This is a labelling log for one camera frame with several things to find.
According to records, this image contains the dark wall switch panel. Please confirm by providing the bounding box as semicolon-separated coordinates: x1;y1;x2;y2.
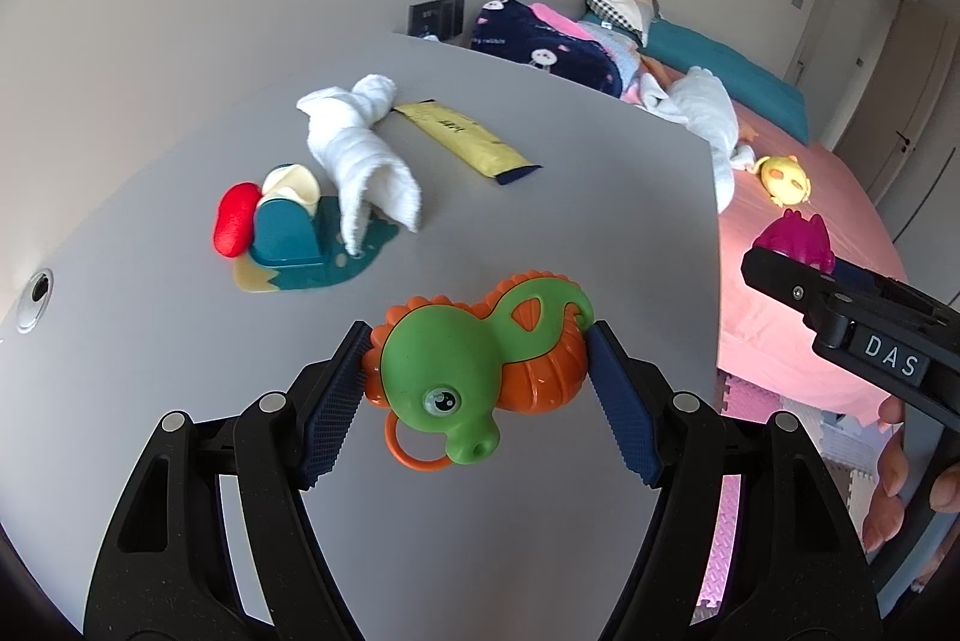
407;0;467;43

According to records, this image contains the yellow chick toy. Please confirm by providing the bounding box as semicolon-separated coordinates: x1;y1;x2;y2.
753;154;813;209

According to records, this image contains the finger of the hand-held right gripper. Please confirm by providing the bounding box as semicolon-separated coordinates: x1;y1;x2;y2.
831;257;960;321
741;245;850;344

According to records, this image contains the green orange seahorse toy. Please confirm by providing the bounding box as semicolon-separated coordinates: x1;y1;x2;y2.
364;270;598;474

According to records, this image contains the teal pillow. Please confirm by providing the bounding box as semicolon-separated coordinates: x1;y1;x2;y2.
643;19;812;146

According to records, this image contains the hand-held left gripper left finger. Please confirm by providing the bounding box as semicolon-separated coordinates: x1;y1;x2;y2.
84;321;376;641

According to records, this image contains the checkered pillow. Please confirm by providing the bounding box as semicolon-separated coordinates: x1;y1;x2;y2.
584;0;665;47

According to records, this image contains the teal cream flat toy mat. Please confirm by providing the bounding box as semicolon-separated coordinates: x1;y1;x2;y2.
232;196;400;296

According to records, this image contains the person's right hand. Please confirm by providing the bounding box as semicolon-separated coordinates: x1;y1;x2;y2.
861;395;960;552

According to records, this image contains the silver desk grommet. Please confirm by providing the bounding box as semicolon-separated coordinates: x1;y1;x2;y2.
16;267;56;334

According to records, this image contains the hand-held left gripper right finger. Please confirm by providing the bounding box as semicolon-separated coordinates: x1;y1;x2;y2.
587;322;882;641

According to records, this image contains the white door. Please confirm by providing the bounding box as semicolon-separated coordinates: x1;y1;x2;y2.
825;0;960;237
784;0;905;113

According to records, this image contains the white knotted towel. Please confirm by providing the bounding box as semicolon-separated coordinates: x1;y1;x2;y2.
295;74;425;257

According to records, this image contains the navy printed blanket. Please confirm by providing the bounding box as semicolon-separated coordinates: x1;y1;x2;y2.
470;0;640;101

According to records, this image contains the red oval toy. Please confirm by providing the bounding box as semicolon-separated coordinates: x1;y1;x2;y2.
212;181;259;258

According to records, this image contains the white crumpled towel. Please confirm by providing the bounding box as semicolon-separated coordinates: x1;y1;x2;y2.
643;64;760;216

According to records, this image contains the yellow sachet packet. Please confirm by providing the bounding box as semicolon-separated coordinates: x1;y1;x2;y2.
393;99;544;187

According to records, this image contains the pink monster toy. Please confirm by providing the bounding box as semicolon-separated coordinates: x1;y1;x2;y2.
756;208;836;275

